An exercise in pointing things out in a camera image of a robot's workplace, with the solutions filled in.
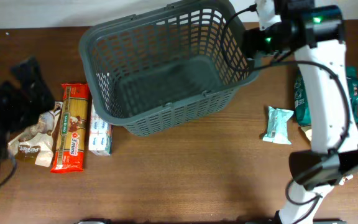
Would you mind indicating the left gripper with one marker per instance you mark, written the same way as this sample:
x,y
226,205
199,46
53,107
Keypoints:
x,y
25,111

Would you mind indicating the grey plastic shopping basket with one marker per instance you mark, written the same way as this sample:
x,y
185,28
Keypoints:
x,y
153,71

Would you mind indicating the San Remo spaghetti packet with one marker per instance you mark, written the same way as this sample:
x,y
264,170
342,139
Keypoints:
x,y
70,148

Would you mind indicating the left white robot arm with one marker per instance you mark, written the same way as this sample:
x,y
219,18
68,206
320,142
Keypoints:
x,y
4,153

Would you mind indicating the white Kleenex tissue multipack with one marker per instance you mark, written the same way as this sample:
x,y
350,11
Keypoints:
x,y
99,135

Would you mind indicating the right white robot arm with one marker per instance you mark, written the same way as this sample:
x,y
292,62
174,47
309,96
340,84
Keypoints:
x,y
316,38

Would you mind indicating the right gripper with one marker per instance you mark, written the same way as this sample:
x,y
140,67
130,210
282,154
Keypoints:
x,y
251,40

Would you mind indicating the light blue snack packet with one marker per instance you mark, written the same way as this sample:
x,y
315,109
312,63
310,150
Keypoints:
x,y
277,131

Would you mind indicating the beige brown snack bag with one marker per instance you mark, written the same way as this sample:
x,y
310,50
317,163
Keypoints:
x,y
307,131

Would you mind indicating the green Nescafe coffee bag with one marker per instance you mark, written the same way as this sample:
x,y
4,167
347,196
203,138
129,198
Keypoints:
x,y
302,111

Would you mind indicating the brown white cookie bag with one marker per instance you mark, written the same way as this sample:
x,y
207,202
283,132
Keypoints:
x,y
34,145

